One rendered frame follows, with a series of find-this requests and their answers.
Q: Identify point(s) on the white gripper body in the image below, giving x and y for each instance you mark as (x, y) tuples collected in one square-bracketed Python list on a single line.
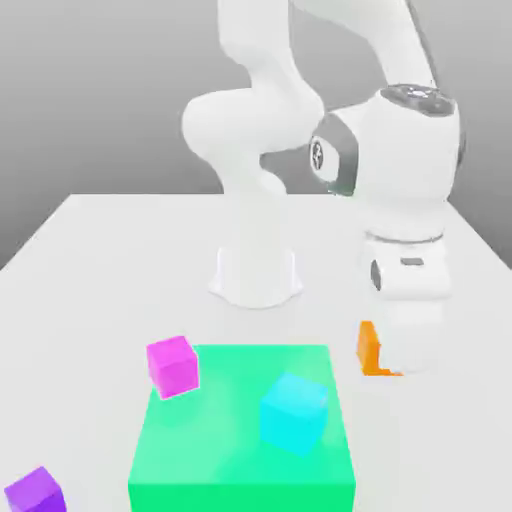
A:
[(412, 336)]

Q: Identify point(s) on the small orange cube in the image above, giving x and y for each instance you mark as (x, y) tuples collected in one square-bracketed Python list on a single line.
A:
[(366, 344)]

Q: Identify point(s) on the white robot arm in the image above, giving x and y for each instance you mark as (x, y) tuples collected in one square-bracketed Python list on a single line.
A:
[(408, 160)]

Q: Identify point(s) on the small cyan cube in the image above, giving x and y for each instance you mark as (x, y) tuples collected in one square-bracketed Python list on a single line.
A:
[(294, 414)]

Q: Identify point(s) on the small pink cube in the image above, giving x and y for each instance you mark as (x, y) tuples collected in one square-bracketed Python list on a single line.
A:
[(172, 366)]

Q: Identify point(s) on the small purple cube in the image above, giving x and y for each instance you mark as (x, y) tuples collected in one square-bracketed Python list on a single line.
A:
[(34, 492)]

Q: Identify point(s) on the large green box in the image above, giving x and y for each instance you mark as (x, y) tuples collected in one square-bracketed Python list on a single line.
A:
[(236, 464)]

